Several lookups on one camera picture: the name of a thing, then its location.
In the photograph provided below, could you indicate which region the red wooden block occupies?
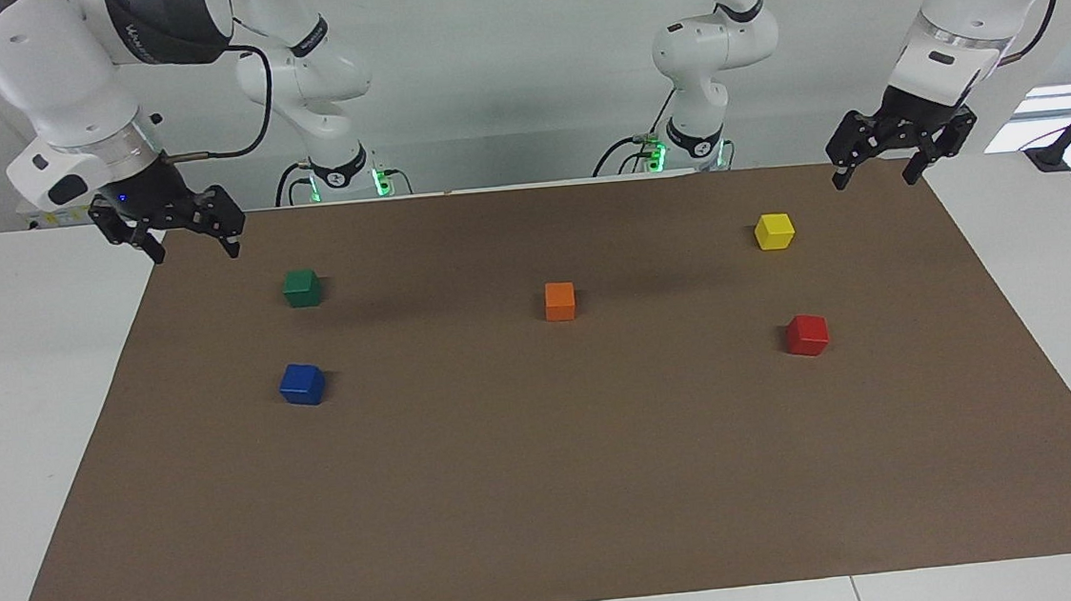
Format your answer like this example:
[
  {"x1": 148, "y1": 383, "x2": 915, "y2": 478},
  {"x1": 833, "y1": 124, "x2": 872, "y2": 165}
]
[{"x1": 784, "y1": 313, "x2": 831, "y2": 359}]

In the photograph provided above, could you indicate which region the blue wooden block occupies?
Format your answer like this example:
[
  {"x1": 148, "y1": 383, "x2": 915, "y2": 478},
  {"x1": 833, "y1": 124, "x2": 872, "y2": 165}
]
[{"x1": 277, "y1": 361, "x2": 328, "y2": 409}]

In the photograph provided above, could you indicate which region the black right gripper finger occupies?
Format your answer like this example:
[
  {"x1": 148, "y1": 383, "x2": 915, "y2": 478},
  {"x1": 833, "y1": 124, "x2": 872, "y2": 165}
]
[
  {"x1": 192, "y1": 183, "x2": 249, "y2": 262},
  {"x1": 90, "y1": 198, "x2": 169, "y2": 270}
]

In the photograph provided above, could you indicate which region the orange wooden block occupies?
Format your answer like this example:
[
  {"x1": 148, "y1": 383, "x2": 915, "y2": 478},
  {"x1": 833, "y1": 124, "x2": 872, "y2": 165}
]
[{"x1": 543, "y1": 280, "x2": 578, "y2": 324}]

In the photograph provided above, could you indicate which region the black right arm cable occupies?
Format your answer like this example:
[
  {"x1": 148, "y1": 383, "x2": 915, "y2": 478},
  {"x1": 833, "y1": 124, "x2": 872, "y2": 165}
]
[{"x1": 154, "y1": 39, "x2": 280, "y2": 166}]

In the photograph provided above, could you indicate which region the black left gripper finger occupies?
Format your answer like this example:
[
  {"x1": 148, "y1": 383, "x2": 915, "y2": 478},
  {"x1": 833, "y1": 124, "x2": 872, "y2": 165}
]
[
  {"x1": 824, "y1": 109, "x2": 886, "y2": 192},
  {"x1": 899, "y1": 106, "x2": 982, "y2": 187}
]

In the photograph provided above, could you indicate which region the black base cable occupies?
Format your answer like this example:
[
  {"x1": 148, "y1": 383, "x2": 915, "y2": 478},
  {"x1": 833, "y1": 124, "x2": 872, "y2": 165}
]
[
  {"x1": 273, "y1": 160, "x2": 318, "y2": 207},
  {"x1": 586, "y1": 89, "x2": 684, "y2": 178}
]

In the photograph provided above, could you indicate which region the brown paper mat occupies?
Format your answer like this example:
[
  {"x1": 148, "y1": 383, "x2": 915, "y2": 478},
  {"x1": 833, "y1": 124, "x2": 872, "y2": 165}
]
[{"x1": 0, "y1": 142, "x2": 1071, "y2": 601}]

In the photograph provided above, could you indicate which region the white power strip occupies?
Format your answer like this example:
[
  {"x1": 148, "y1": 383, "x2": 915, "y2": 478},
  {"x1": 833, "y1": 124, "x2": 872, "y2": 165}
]
[{"x1": 16, "y1": 190, "x2": 100, "y2": 232}]

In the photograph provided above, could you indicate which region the green wooden block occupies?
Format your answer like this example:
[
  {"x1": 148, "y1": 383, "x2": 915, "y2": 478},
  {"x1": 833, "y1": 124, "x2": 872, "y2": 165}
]
[{"x1": 282, "y1": 268, "x2": 324, "y2": 310}]

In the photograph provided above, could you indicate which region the yellow wooden block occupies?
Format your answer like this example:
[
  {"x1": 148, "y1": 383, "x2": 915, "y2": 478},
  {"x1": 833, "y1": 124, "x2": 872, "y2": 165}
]
[{"x1": 754, "y1": 211, "x2": 797, "y2": 252}]

